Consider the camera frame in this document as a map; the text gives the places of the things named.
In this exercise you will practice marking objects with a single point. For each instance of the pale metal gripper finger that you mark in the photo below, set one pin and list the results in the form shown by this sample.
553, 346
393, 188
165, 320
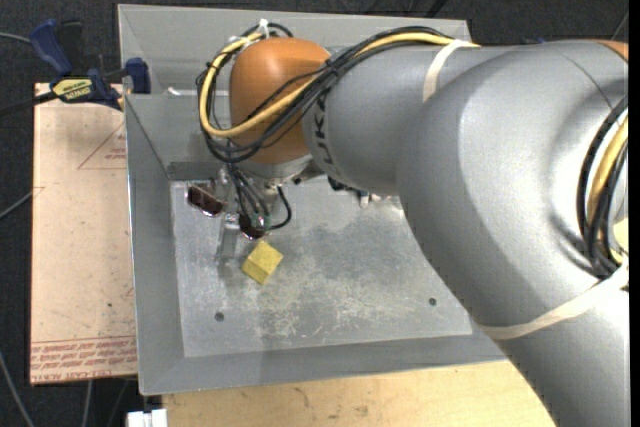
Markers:
228, 242

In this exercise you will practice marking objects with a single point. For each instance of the brown lens sunglasses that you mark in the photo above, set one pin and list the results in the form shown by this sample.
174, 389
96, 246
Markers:
204, 200

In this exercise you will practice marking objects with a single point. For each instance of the brown cardboard board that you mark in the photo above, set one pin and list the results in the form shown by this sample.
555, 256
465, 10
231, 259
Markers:
80, 235

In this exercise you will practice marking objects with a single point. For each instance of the yellow block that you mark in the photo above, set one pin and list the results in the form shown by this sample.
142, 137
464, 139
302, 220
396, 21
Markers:
262, 261

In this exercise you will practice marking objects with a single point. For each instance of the grey metal bin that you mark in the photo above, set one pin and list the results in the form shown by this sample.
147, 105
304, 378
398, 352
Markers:
320, 310

